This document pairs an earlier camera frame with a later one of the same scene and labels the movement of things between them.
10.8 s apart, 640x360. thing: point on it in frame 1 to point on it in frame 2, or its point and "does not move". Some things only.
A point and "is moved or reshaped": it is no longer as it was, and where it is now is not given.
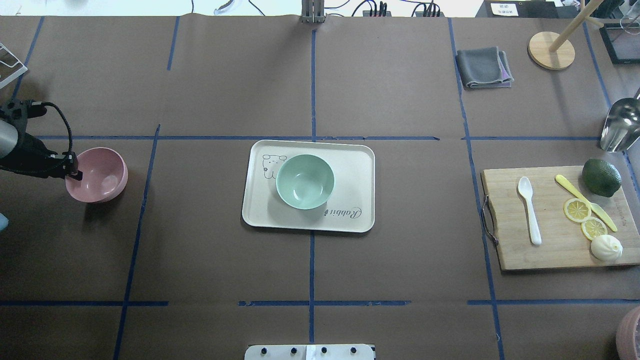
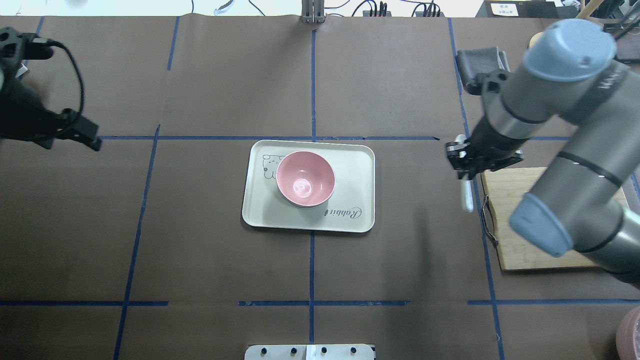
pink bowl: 104,175 to 305,179
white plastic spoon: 525,189 is moved or reshaped
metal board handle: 495,239 does not move
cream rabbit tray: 351,207 does not move
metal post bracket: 313,11 does not move
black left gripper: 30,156 to 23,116
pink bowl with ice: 627,342 does not move
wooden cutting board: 563,243 does not move
